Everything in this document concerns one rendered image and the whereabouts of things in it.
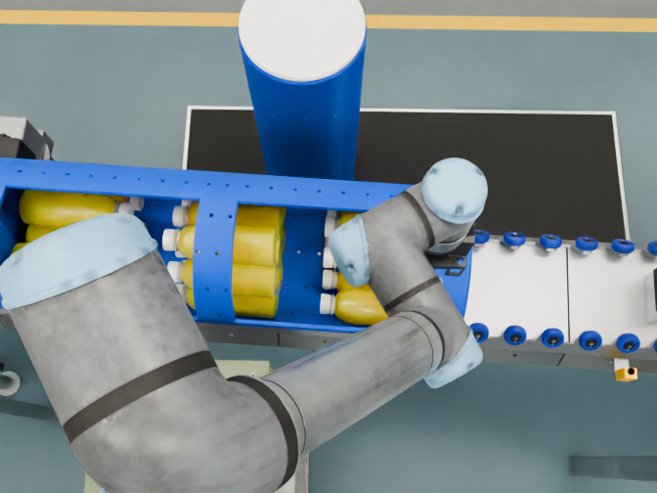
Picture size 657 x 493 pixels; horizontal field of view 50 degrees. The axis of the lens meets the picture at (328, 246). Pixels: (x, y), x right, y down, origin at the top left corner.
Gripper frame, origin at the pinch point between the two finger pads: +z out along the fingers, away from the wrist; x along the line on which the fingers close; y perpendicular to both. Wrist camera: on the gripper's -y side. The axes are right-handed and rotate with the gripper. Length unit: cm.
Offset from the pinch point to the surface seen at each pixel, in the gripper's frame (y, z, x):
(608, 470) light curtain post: 67, 93, -28
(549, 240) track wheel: 32.0, 28.1, 15.8
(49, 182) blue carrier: -62, 4, 12
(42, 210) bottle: -66, 12, 9
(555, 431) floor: 63, 126, -16
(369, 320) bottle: -4.6, 20.9, -5.0
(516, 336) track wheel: 25.3, 29.4, -4.4
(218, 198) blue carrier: -32.5, 3.9, 11.1
